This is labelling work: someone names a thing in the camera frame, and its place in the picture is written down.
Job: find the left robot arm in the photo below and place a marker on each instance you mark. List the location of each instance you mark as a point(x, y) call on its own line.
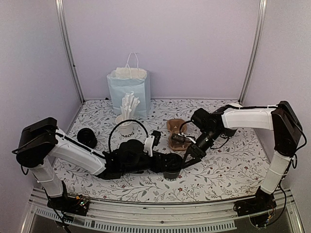
point(44, 138)

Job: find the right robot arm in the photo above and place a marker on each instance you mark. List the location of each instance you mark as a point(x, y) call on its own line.
point(280, 119)

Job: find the aluminium table front rail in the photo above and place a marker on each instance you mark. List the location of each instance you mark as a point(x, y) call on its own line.
point(109, 216)

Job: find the black and white paper cup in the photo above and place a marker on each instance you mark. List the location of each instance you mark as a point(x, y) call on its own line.
point(171, 175)

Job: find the stack of paper cups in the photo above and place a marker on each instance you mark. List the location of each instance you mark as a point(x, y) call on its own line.
point(225, 110)

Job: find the light blue paper bag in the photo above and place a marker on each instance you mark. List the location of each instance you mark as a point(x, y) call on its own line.
point(130, 79)

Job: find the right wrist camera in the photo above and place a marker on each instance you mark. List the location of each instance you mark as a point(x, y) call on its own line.
point(182, 138)

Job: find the stack of black lids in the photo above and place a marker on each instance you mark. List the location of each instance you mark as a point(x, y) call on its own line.
point(87, 137)

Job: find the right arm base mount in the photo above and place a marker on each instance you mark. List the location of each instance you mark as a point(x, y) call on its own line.
point(253, 205)

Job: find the brown cardboard cup carrier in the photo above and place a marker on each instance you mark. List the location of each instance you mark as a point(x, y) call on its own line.
point(173, 126)

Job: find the aluminium frame post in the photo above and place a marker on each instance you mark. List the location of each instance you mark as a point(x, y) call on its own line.
point(254, 50)
point(65, 36)

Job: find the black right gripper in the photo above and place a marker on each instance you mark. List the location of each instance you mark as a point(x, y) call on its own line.
point(194, 150)

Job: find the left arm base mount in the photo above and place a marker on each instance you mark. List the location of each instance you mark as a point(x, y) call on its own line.
point(77, 205)

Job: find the aluminium frame post right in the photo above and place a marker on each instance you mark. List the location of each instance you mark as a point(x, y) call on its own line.
point(254, 50)

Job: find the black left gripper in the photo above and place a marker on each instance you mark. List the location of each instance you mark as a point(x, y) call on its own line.
point(162, 168)

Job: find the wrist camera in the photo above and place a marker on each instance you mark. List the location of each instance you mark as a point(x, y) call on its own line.
point(182, 138)
point(151, 141)

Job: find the aluminium frame post left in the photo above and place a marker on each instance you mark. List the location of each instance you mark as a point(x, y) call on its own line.
point(65, 36)

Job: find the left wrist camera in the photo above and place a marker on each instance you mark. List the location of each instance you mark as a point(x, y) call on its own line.
point(151, 141)

